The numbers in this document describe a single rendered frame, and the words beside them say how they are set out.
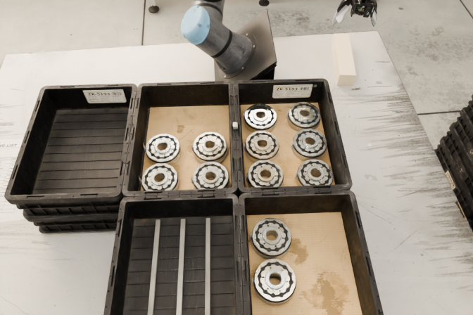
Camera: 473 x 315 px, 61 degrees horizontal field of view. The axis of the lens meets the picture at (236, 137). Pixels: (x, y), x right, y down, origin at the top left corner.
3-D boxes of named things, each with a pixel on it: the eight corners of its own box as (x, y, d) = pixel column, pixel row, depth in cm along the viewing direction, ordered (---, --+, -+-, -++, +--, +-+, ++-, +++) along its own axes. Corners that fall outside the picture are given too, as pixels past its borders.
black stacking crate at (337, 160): (234, 105, 135) (234, 81, 126) (320, 103, 136) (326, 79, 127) (238, 212, 112) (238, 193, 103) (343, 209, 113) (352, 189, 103)
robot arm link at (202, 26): (204, 62, 141) (174, 41, 133) (207, 34, 148) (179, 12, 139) (229, 46, 134) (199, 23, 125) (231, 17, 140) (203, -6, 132)
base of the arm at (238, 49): (219, 55, 155) (201, 41, 148) (248, 30, 147) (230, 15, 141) (224, 81, 145) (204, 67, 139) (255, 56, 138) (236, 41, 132)
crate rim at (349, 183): (233, 85, 128) (233, 80, 126) (326, 83, 128) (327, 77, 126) (238, 197, 104) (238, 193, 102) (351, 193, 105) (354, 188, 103)
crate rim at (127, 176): (139, 88, 127) (137, 82, 125) (233, 85, 128) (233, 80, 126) (122, 200, 103) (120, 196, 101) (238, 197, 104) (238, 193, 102)
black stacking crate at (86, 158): (55, 110, 134) (42, 87, 125) (143, 107, 135) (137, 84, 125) (23, 219, 111) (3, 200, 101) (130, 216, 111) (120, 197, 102)
